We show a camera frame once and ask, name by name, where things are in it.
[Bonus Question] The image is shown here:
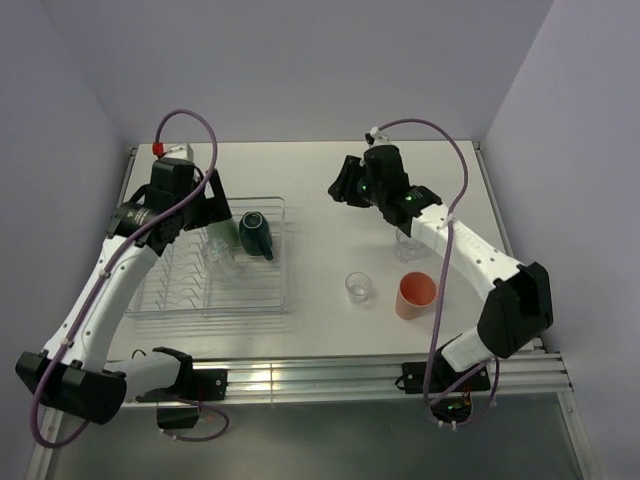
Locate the light green plastic cup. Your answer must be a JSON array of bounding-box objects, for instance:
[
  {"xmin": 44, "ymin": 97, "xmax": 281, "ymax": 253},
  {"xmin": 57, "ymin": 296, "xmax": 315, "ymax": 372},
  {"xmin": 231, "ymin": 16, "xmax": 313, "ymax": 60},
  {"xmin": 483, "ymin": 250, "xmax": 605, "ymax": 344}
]
[{"xmin": 205, "ymin": 218, "xmax": 240, "ymax": 248}]

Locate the dark green ceramic mug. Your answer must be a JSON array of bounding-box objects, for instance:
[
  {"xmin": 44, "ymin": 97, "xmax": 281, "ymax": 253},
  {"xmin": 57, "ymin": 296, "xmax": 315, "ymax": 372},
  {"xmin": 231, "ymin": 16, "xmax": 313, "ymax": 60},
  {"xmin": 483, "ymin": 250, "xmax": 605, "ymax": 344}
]
[{"xmin": 239, "ymin": 211, "xmax": 274, "ymax": 261}]

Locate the large clear glass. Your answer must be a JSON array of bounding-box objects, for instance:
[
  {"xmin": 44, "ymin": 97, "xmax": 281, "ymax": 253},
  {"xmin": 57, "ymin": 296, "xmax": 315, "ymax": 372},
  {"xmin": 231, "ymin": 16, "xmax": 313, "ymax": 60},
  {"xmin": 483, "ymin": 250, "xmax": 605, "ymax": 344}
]
[
  {"xmin": 201, "ymin": 240, "xmax": 241, "ymax": 282},
  {"xmin": 394, "ymin": 229, "xmax": 430, "ymax": 263}
]

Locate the small clear glass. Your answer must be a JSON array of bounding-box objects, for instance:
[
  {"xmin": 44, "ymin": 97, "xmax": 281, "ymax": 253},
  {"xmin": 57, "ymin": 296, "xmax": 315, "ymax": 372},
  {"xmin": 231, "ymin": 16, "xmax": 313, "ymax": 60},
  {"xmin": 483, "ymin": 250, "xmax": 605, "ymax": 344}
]
[{"xmin": 345, "ymin": 272, "xmax": 371, "ymax": 303}]

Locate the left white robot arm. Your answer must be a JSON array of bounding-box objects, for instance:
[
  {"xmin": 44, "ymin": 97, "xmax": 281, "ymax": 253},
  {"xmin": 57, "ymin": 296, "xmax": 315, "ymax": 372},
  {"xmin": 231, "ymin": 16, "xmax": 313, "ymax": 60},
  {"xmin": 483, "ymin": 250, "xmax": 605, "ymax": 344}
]
[{"xmin": 16, "ymin": 158, "xmax": 231, "ymax": 425}]

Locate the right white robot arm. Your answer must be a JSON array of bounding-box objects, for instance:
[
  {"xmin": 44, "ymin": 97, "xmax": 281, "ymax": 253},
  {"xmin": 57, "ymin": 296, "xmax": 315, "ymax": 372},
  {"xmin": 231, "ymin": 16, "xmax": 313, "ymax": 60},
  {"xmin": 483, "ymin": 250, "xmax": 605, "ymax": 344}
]
[{"xmin": 328, "ymin": 145, "xmax": 553, "ymax": 390}]

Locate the orange plastic cup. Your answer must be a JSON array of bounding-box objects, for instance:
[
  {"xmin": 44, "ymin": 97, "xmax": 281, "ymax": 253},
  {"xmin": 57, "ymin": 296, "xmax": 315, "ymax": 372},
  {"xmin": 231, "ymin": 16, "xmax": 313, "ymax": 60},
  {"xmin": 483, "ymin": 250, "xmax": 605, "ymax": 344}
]
[{"xmin": 395, "ymin": 272, "xmax": 438, "ymax": 320}]

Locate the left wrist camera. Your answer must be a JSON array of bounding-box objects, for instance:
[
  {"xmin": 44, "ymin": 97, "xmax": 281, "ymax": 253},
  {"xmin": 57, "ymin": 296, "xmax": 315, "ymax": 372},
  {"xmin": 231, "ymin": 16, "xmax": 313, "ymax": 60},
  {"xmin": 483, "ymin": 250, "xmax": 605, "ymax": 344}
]
[{"xmin": 151, "ymin": 142, "xmax": 194, "ymax": 162}]

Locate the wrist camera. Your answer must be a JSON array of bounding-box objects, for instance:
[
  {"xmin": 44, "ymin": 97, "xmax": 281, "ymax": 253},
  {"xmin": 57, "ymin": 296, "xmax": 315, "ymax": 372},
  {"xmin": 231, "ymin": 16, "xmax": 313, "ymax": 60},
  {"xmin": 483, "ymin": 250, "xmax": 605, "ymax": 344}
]
[
  {"xmin": 151, "ymin": 142, "xmax": 194, "ymax": 162},
  {"xmin": 365, "ymin": 126, "xmax": 392, "ymax": 148}
]

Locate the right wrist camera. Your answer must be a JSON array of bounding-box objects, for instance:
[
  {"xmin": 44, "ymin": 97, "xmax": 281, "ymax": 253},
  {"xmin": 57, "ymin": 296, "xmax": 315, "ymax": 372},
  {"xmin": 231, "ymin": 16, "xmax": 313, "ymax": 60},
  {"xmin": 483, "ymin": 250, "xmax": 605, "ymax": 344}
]
[{"xmin": 365, "ymin": 126, "xmax": 392, "ymax": 148}]

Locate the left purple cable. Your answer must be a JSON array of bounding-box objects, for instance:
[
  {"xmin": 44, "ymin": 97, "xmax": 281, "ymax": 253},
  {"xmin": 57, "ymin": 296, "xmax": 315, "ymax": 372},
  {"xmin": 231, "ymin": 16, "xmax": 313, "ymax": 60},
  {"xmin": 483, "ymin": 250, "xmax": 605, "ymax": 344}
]
[{"xmin": 28, "ymin": 110, "xmax": 231, "ymax": 449}]

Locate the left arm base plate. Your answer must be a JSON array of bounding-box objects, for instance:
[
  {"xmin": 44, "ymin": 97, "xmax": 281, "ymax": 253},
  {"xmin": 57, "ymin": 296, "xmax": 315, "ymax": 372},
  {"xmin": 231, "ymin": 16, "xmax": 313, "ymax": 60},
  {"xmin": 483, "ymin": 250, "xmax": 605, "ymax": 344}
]
[{"xmin": 159, "ymin": 368, "xmax": 228, "ymax": 402}]

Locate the aluminium mounting rail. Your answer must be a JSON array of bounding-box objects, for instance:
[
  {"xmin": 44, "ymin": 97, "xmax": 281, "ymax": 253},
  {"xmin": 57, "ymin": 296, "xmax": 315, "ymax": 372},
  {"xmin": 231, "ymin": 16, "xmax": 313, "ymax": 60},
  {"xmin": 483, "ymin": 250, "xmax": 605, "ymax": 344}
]
[{"xmin": 114, "ymin": 344, "xmax": 574, "ymax": 409}]

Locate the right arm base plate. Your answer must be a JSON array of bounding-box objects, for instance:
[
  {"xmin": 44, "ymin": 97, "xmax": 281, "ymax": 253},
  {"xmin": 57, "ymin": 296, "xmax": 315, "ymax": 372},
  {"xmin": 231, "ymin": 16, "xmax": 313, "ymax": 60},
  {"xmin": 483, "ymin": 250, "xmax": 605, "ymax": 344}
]
[{"xmin": 394, "ymin": 362, "xmax": 491, "ymax": 394}]

